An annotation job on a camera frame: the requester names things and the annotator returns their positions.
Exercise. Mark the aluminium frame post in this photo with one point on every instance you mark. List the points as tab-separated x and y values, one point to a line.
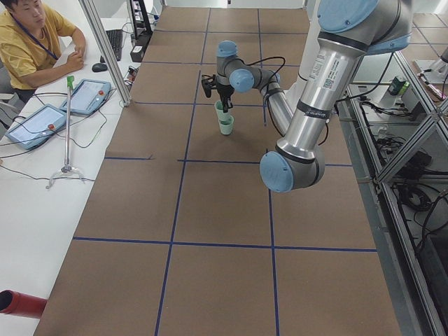
105	49

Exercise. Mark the white camera stand pillar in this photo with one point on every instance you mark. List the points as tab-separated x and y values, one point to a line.
308	52

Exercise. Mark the man in yellow shirt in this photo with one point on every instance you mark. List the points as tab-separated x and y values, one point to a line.
30	46

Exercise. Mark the mint green cup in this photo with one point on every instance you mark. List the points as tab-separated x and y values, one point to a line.
223	115
226	126

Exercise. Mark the black computer mouse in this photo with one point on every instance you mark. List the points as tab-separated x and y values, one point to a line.
99	67

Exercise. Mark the brown paper table mat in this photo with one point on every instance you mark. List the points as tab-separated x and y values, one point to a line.
180	236

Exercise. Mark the near blue teach pendant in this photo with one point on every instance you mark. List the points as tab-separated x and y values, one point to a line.
36	129

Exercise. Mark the black keyboard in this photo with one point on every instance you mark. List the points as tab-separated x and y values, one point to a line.
115	37

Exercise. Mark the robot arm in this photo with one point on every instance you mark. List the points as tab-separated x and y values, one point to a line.
349	30

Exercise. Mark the red cylinder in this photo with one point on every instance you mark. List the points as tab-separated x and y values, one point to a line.
20	304

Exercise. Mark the far blue teach pendant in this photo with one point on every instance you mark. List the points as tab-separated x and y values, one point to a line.
88	96

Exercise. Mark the blue teach pendant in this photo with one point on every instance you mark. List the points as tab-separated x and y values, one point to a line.
36	129
88	96

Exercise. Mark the metal reacher grabber tool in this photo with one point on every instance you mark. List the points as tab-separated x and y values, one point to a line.
67	169

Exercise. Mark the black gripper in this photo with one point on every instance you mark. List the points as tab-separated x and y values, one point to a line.
224	92

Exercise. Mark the black box device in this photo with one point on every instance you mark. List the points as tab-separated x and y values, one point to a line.
137	53

